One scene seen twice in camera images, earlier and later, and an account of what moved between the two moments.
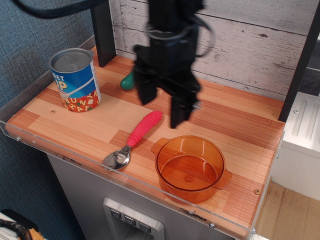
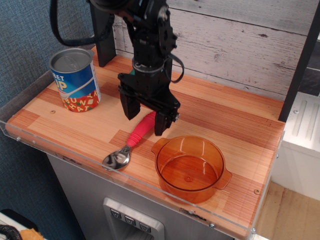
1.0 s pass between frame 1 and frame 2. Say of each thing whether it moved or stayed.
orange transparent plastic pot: stayed
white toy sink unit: stayed
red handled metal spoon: stayed
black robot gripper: moved
